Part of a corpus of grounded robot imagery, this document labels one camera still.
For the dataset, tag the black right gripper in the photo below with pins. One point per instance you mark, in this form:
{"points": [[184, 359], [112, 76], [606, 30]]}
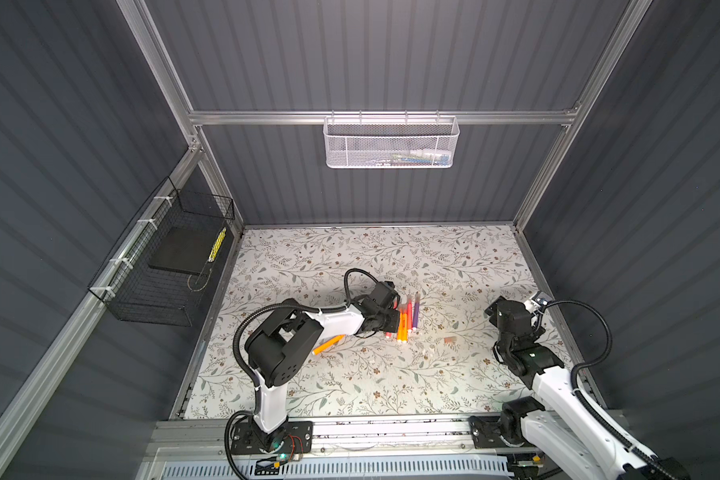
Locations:
{"points": [[494, 307]]}

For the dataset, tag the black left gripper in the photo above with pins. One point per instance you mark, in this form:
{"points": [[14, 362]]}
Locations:
{"points": [[393, 323]]}

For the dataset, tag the yellow orange marker pen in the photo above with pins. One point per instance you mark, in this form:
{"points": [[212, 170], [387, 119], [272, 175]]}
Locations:
{"points": [[399, 327]]}

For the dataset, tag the bright orange marker pen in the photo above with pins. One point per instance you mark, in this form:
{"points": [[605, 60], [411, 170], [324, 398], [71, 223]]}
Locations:
{"points": [[405, 331]]}

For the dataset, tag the pink red marker pen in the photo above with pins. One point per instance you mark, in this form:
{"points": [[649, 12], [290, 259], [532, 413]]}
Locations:
{"points": [[409, 314]]}

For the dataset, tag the purple marker pen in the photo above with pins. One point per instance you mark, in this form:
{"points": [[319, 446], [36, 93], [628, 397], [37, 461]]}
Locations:
{"points": [[416, 312]]}

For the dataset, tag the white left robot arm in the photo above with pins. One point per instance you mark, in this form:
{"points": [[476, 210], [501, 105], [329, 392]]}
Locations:
{"points": [[278, 348]]}

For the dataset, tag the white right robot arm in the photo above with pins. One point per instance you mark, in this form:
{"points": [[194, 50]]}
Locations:
{"points": [[559, 417]]}

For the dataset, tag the pens in white basket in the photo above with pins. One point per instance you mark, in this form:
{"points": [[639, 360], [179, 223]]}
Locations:
{"points": [[426, 157]]}

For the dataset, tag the yellow marker in basket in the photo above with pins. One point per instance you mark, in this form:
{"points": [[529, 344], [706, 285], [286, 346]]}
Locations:
{"points": [[217, 245]]}

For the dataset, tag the black foam block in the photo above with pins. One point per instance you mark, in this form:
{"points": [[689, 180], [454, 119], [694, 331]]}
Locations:
{"points": [[183, 250]]}

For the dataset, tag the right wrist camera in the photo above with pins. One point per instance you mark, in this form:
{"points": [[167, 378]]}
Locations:
{"points": [[539, 301]]}

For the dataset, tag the white vented cable duct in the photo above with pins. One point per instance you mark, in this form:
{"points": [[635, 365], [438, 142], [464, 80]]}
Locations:
{"points": [[466, 466]]}

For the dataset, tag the white wire mesh basket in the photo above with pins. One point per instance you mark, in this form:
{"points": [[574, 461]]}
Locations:
{"points": [[347, 138]]}

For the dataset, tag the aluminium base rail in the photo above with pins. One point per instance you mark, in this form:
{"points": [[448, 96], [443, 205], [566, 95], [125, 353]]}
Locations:
{"points": [[334, 435]]}

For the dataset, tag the black wire basket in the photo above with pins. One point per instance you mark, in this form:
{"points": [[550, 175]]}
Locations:
{"points": [[133, 292]]}

